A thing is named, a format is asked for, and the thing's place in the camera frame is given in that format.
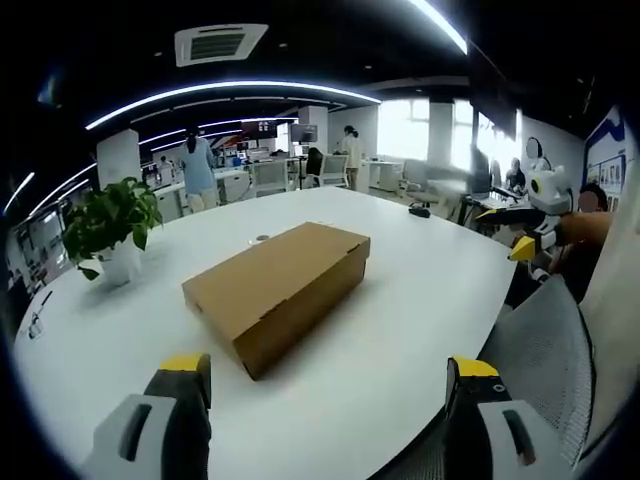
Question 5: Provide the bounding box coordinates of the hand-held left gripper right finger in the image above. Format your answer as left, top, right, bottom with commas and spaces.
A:
443, 355, 572, 480

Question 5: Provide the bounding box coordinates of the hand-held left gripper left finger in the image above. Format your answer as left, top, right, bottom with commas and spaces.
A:
78, 352, 213, 480

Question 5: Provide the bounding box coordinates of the brown cardboard shoe box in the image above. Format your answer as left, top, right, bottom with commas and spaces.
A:
180, 221, 372, 383

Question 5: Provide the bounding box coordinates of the grey mesh office chair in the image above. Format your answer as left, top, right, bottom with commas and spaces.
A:
369, 275, 599, 480

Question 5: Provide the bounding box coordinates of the small white table device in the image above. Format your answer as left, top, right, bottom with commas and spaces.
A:
25, 309, 47, 341

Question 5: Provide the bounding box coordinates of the white plant pot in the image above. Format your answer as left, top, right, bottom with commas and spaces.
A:
97, 234, 143, 287

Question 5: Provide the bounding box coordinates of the white mesh office chair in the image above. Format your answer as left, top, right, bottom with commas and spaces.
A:
316, 153, 350, 189

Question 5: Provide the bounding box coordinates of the black office chair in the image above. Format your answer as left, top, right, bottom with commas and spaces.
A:
304, 146, 326, 189

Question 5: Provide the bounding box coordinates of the green potted plant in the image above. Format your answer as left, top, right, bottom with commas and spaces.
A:
61, 175, 165, 282

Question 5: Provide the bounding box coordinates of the computer monitor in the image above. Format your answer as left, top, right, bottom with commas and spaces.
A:
290, 122, 320, 144

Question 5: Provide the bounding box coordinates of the ceiling air conditioner vent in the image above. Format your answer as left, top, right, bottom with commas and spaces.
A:
173, 22, 270, 68

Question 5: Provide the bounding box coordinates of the wall poster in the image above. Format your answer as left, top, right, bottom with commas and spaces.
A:
582, 103, 631, 211

